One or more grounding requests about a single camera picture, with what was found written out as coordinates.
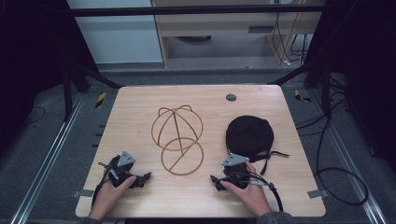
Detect white cabinet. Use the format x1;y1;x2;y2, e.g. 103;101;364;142
65;0;163;65

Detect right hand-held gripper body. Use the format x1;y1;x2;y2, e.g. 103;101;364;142
220;152;250;189

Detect hanging black desk cables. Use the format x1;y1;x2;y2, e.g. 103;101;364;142
271;11;310;67

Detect black frame strut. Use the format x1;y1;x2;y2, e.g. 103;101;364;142
62;60;124;123
268;57;332;119

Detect person's left hand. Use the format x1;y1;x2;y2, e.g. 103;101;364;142
88;175;137;220

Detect black horizontal frame bar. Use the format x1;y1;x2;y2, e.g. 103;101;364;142
68;4;327;18

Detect yellow black striped tape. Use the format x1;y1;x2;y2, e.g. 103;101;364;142
94;91;107;109
293;89;313;104

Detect aluminium floor rail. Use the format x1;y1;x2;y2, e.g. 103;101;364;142
9;92;86;224
309;89;389;224

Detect black looped floor cable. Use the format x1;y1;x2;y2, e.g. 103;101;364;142
294;88;370;207

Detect dark curtain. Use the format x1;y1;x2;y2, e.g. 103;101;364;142
304;0;396;175
0;0;98;158

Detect person's right hand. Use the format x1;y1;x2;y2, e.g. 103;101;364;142
219;161;273;217

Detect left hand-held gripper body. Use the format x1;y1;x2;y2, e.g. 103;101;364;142
107;150;140;189

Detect golden wire hat stand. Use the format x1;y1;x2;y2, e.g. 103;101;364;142
150;104;205;176

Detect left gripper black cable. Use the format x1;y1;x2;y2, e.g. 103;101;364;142
91;154;121;208

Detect grey metal table bracket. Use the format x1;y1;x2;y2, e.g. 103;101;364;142
306;189;330;200
72;189;95;199

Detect black hat with straps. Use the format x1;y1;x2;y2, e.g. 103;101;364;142
225;115;290;176

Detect thin black floor cable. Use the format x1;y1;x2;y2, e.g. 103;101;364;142
22;105;47;127

